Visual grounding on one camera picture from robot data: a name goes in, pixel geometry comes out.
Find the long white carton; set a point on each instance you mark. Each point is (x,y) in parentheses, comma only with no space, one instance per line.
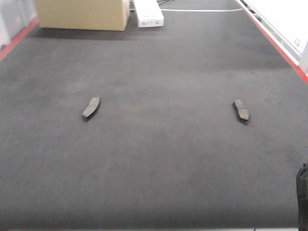
(148,13)

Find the grey brake pad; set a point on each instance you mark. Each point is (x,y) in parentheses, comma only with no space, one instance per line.
(91,108)
(241,111)

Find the brown cardboard box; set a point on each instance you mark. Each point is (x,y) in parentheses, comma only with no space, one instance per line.
(110,15)

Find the black conveyor belt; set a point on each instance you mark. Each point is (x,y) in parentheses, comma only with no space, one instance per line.
(165,149)

